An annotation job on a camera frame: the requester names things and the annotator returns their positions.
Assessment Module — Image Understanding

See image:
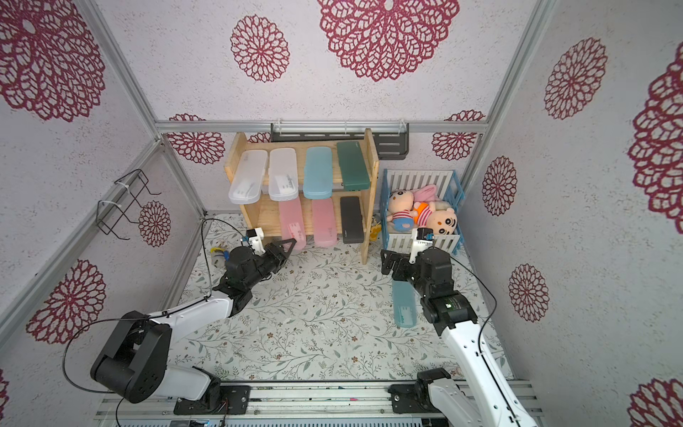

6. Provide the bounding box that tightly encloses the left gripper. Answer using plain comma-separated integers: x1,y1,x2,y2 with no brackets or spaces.
244,239,296,289

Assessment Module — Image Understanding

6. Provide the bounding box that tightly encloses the pink pencil case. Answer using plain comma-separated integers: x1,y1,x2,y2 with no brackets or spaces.
279,197,307,252
311,198,338,247

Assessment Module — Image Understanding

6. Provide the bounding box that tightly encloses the teal pencil case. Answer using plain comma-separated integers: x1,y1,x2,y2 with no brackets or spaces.
392,280,417,328

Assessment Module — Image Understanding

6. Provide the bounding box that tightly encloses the black pencil case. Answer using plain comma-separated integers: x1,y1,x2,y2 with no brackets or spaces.
340,197,365,244

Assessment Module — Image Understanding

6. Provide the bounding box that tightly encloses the frosted white pencil case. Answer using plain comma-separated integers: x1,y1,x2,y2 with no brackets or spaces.
268,148,299,202
229,149,269,206

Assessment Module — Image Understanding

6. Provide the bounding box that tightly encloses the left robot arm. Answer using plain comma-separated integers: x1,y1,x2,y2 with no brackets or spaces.
90,238,296,412

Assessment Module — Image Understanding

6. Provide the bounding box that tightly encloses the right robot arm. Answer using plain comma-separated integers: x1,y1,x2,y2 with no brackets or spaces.
381,247,537,426

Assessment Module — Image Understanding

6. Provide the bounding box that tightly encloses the wooden two-tier shelf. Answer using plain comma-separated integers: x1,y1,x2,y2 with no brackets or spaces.
224,127,381,266

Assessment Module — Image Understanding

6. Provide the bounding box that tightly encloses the light blue pencil case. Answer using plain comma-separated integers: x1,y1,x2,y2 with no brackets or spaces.
303,147,333,200

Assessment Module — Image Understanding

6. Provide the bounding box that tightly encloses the dark green pencil case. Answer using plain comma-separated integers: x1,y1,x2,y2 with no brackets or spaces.
336,141,371,191

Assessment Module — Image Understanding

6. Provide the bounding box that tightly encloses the small toy figure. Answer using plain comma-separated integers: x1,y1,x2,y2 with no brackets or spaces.
209,247,229,270

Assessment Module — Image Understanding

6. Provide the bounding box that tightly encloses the pink pig plush toy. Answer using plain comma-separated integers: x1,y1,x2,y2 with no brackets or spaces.
386,184,438,232

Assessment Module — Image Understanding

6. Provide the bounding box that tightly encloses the white blue toy crib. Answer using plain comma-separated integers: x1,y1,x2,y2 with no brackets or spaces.
380,170,464,257

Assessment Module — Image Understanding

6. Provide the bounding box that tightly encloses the cartoon boy plush toy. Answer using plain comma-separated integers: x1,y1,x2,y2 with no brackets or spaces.
414,202,458,236

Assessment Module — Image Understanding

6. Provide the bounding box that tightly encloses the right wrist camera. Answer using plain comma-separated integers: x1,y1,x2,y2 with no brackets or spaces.
409,227,434,263

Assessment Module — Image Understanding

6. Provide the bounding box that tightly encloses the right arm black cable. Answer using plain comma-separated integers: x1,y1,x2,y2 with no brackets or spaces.
447,253,498,353

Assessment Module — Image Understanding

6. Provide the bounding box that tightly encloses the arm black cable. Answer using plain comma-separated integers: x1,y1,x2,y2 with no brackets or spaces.
447,253,498,353
61,217,249,396

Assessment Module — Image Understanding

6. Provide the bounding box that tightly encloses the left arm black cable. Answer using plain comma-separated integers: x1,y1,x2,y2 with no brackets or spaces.
61,217,249,396

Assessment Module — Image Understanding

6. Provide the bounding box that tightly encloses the dark grey wall shelf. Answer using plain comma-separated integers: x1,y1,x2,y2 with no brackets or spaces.
270,124,409,160

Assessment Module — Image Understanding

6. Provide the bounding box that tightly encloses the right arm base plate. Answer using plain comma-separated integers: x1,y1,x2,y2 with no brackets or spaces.
388,382,439,414

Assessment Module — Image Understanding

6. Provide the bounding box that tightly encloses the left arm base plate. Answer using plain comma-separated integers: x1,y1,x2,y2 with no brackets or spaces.
174,385,252,416

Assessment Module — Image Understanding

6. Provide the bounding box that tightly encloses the black wire wall rack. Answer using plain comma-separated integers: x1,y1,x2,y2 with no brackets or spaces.
94,168,160,241

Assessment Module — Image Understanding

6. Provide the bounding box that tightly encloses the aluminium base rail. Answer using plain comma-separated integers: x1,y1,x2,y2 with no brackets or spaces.
95,380,545,423

